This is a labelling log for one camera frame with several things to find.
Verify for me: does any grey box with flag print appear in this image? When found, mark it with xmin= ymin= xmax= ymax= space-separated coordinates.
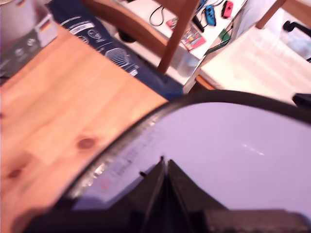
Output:
xmin=0 ymin=14 xmax=59 ymax=78

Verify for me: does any blue game controller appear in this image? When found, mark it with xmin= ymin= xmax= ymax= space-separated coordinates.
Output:
xmin=205 ymin=4 xmax=217 ymax=26

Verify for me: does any thin black cable loop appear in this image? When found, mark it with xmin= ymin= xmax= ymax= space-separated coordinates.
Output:
xmin=149 ymin=4 xmax=168 ymax=27

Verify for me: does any red game controller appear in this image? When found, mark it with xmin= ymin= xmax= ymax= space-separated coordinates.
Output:
xmin=221 ymin=0 xmax=234 ymax=19

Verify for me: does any green flat object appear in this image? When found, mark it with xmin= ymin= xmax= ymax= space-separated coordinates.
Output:
xmin=218 ymin=28 xmax=231 ymax=42

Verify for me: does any wooden furniture leg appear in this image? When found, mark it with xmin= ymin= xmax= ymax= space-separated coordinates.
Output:
xmin=256 ymin=0 xmax=287 ymax=30

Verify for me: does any white pot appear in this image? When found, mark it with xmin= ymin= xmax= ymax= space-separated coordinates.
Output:
xmin=0 ymin=0 xmax=37 ymax=44

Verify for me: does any wooden chair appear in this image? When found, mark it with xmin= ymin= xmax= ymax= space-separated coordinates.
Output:
xmin=82 ymin=0 xmax=200 ymax=75

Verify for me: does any white low table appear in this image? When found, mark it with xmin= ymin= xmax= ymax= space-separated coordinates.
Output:
xmin=116 ymin=0 xmax=248 ymax=90

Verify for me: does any small pink card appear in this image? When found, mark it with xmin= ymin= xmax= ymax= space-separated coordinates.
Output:
xmin=166 ymin=18 xmax=179 ymax=30

